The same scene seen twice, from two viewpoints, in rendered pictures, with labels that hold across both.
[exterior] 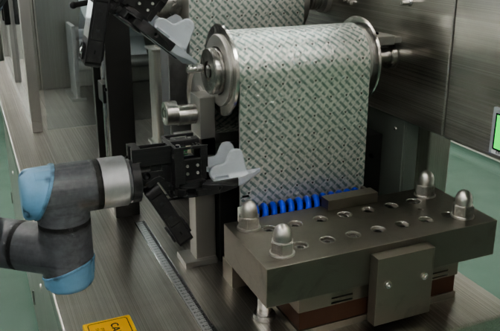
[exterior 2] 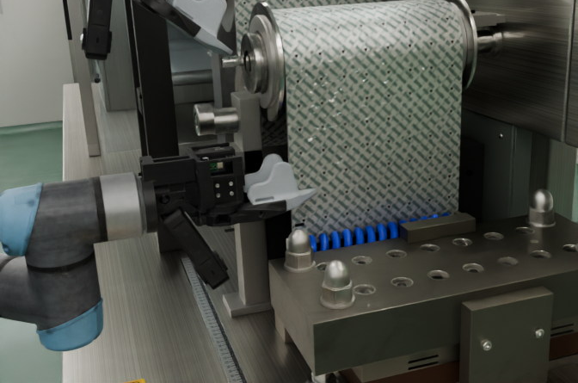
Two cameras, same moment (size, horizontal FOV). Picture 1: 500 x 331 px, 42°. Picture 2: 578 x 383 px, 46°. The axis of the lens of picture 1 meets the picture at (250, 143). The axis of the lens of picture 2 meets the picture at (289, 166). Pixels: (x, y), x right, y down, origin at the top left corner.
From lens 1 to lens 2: 22 cm
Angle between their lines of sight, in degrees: 6
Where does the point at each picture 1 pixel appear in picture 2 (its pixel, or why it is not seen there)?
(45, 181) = (27, 206)
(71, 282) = (68, 336)
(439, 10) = not seen: outside the picture
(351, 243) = (434, 287)
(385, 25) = (485, 3)
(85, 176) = (80, 199)
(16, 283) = not seen: hidden behind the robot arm
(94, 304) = (108, 362)
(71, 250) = (65, 294)
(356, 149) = (446, 163)
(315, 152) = (390, 167)
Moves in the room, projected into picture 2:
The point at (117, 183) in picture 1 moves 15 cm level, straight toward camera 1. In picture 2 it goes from (123, 207) to (103, 266)
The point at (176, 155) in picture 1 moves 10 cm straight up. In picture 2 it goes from (200, 171) to (193, 83)
